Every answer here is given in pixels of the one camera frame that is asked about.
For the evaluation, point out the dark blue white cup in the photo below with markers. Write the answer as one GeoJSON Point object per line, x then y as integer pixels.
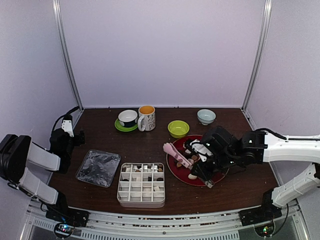
{"type": "Point", "coordinates": [128, 118]}

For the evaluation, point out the white floral mug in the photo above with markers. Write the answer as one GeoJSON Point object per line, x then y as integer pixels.
{"type": "Point", "coordinates": [147, 118]}

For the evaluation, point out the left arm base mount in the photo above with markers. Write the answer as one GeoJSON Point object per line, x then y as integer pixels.
{"type": "Point", "coordinates": [67, 218]}

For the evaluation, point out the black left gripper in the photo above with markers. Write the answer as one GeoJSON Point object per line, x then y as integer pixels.
{"type": "Point", "coordinates": [79, 136]}

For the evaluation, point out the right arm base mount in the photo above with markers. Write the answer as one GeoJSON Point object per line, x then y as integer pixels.
{"type": "Point", "coordinates": [262, 217]}

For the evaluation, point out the tin lid with rabbit picture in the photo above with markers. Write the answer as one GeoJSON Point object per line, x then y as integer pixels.
{"type": "Point", "coordinates": [98, 168]}

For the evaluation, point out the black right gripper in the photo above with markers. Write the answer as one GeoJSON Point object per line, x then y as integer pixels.
{"type": "Point", "coordinates": [198, 168]}

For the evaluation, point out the pale blue bowl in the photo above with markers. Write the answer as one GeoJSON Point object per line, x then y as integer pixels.
{"type": "Point", "coordinates": [206, 116]}

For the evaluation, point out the pink plastic scoop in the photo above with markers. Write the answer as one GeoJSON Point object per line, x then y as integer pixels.
{"type": "Point", "coordinates": [170, 149]}

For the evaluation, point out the aluminium frame post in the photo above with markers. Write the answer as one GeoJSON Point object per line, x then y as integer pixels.
{"type": "Point", "coordinates": [264, 30]}
{"type": "Point", "coordinates": [65, 53]}

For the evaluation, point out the front aluminium rail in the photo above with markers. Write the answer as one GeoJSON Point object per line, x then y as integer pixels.
{"type": "Point", "coordinates": [223, 225]}

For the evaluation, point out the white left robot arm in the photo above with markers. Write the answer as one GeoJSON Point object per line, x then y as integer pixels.
{"type": "Point", "coordinates": [19, 154]}

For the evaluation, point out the lime green bowl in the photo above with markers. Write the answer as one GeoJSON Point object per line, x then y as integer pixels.
{"type": "Point", "coordinates": [178, 129]}

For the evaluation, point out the right aluminium frame post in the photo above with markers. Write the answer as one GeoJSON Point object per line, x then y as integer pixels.
{"type": "Point", "coordinates": [264, 30]}

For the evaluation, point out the silver compartment tin box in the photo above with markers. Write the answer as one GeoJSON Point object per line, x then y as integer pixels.
{"type": "Point", "coordinates": [141, 194]}

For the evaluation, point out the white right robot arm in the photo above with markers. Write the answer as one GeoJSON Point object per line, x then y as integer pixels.
{"type": "Point", "coordinates": [265, 146]}

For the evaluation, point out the white round button chocolate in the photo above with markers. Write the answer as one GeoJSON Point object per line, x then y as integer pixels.
{"type": "Point", "coordinates": [192, 177]}

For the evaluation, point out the left aluminium frame post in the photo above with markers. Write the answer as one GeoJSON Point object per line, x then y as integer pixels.
{"type": "Point", "coordinates": [65, 53]}

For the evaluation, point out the red round tray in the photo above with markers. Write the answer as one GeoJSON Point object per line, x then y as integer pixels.
{"type": "Point", "coordinates": [181, 172]}

